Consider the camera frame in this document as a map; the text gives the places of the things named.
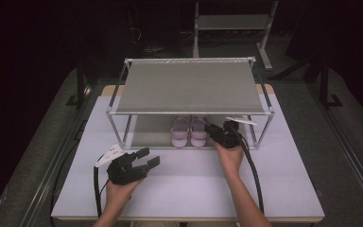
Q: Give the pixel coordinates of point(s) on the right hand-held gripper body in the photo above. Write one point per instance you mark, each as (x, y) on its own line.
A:
(228, 135)

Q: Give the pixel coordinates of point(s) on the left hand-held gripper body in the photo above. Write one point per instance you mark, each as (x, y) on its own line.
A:
(123, 168)

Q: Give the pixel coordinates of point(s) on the pink child sandal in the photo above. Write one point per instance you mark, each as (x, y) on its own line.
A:
(180, 132)
(199, 132)

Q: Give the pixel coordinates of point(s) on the grey metal shoe rack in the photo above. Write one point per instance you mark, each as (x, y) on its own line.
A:
(189, 88)

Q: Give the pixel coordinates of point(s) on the person's right hand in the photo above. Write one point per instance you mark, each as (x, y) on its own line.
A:
(230, 159)

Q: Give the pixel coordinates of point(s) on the person's left hand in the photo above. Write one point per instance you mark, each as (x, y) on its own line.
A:
(119, 194)

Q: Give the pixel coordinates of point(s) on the black floor stand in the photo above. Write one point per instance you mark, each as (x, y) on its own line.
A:
(80, 85)
(327, 85)

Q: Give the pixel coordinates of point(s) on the white metal stand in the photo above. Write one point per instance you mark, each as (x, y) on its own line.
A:
(233, 25)

